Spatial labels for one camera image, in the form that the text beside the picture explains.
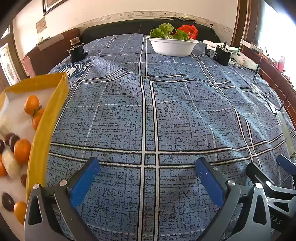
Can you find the black motor with beige knob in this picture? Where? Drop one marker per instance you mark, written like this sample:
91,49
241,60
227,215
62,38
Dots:
76,52

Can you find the black motor with dark shaft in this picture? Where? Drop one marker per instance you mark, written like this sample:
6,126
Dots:
222,56

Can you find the small wall plaque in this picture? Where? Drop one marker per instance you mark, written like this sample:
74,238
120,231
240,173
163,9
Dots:
41,25

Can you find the wooden door with patterned glass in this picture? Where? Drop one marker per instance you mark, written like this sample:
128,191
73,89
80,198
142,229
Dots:
10,67

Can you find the white bowl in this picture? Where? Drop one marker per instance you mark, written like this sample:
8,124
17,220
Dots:
172,48

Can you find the blue plaid blanket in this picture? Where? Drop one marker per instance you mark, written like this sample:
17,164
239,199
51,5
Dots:
148,115

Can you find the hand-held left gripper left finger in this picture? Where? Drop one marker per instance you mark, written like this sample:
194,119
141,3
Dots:
84,180

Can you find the brown wooden ledge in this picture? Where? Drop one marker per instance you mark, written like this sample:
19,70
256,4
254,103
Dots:
275,74

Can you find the yellow cardboard tray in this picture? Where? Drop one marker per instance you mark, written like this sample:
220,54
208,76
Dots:
46,129

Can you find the framed wall picture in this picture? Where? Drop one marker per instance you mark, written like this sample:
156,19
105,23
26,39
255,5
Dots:
53,4

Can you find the black sofa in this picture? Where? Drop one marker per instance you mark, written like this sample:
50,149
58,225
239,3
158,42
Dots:
111,29

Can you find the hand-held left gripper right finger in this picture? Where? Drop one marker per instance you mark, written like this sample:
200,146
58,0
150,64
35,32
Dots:
209,180

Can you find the white cloth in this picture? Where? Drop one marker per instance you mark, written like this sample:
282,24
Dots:
242,60

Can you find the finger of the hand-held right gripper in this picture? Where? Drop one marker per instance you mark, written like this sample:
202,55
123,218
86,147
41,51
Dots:
286,163
256,172

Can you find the red plastic bag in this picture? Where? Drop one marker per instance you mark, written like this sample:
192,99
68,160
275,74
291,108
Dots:
190,30

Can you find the brown armchair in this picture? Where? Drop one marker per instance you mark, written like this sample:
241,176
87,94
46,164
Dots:
46,55

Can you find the wooden window frame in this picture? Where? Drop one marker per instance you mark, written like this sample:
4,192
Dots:
245,23

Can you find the green lettuce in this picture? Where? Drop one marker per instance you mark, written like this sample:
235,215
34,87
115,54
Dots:
161,31

